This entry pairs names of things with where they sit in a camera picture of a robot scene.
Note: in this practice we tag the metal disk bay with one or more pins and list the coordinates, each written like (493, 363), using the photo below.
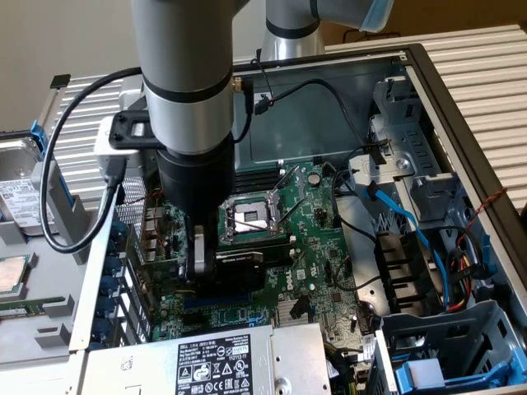
(416, 140)

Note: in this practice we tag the open metal PC case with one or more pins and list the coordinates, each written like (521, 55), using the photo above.
(309, 123)

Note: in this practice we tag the open CPU socket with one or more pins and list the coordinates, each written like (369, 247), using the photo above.
(253, 216)

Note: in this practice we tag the round coin battery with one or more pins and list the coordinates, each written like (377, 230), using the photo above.
(315, 178)

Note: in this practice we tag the blue disk caddy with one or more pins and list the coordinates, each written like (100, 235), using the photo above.
(465, 387)

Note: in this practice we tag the blue card retention clip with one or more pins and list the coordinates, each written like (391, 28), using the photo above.
(100, 328)
(109, 285)
(118, 229)
(105, 306)
(112, 264)

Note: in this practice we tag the metal socket locking lever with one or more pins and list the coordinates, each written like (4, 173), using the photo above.
(287, 178)

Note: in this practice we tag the green Dell motherboard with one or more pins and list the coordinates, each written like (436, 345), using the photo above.
(313, 247)

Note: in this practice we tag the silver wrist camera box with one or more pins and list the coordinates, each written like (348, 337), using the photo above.
(105, 142)

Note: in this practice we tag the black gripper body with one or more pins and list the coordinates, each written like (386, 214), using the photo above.
(197, 181)

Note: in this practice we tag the silver power supply unit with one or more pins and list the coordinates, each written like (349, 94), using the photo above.
(123, 370)

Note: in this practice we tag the blue expansion slot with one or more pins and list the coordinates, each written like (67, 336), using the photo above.
(222, 301)

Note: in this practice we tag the silver CPU chip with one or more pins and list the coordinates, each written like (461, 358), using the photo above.
(12, 273)

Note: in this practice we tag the short black expansion slot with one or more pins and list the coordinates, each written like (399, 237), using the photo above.
(192, 319)

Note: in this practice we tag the grey plastic drive cage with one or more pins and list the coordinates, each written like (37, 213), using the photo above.
(473, 325)

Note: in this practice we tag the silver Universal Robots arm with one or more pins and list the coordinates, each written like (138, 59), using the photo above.
(185, 61)

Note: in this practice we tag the graphics card with black fan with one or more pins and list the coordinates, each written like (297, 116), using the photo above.
(243, 275)

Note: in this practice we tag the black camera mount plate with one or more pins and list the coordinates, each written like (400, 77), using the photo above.
(131, 129)

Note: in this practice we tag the grey parts rack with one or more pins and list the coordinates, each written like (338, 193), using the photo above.
(53, 271)

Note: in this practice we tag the silver chipset heat sink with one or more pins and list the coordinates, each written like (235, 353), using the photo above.
(284, 314)

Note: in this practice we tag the small black end cap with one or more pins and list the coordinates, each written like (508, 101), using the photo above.
(60, 81)

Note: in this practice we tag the black RAM slot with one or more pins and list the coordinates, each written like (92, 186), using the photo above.
(259, 173)
(255, 245)
(259, 184)

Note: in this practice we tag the hard disk with blue bracket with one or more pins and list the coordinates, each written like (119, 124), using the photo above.
(20, 197)

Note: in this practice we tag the black case fan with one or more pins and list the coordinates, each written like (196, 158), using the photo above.
(403, 271)

